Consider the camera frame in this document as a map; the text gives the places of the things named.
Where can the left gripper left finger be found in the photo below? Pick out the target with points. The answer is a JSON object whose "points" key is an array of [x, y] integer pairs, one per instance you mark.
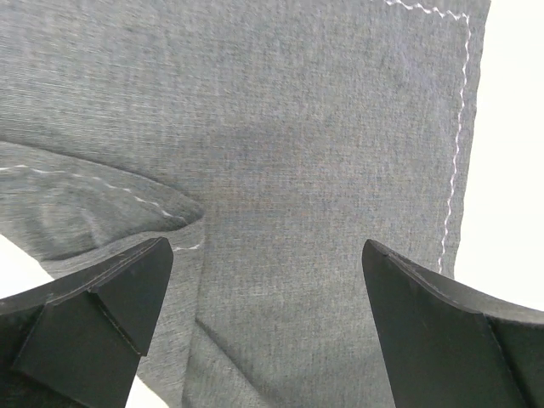
{"points": [[77, 341]]}

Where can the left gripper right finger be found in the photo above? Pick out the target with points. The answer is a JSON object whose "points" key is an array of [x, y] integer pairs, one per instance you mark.
{"points": [[446, 344]]}

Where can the grey cloth placemat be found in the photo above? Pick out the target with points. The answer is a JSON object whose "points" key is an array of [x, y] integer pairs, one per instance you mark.
{"points": [[267, 140]]}

